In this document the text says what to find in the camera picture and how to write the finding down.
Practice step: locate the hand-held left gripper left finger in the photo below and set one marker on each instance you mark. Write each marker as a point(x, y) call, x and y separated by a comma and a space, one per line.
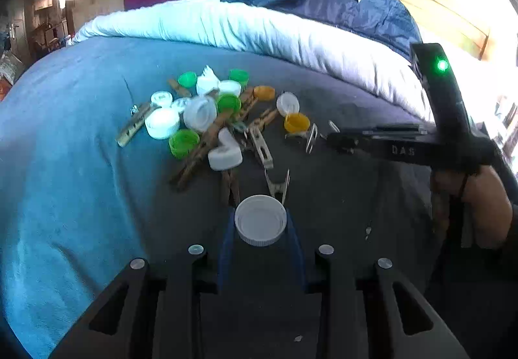
point(226, 258)

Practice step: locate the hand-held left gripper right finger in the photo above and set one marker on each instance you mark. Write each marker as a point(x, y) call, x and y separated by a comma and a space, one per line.
point(297, 253)

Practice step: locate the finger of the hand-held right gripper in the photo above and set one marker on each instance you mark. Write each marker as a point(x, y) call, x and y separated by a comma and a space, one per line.
point(376, 146)
point(404, 129)

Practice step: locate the large white plastic lid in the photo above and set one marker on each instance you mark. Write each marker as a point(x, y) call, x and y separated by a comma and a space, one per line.
point(261, 221)

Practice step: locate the person's right hand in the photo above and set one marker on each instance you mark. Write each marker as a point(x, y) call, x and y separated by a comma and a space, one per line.
point(485, 205)

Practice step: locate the metal clip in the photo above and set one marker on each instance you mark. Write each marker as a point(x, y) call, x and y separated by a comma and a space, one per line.
point(334, 126)
point(310, 137)
point(278, 186)
point(134, 110)

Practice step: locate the orange bottle cap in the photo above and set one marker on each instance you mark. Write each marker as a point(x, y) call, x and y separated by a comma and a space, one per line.
point(296, 122)
point(264, 92)

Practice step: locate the pile of wooden clothespins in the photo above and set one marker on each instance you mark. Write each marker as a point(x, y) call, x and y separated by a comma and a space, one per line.
point(198, 152)

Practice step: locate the green bottle cap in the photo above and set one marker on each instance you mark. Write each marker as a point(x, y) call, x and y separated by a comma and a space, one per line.
point(187, 79)
point(228, 102)
point(184, 142)
point(238, 75)

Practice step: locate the navy blue quilt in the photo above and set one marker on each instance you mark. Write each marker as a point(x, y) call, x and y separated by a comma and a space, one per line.
point(344, 7)

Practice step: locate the pile of white bottle caps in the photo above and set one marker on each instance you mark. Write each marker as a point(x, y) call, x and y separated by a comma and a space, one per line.
point(162, 124)

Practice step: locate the white plastic fork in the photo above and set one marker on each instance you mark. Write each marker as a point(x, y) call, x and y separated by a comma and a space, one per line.
point(208, 73)

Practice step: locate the blue blanket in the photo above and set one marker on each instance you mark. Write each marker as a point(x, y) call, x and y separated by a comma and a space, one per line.
point(60, 160)

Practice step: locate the light blue quilt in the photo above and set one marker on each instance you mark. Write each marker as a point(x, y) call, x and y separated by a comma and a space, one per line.
point(222, 23)

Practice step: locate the wooden door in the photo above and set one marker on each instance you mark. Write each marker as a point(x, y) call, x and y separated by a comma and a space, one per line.
point(18, 43)

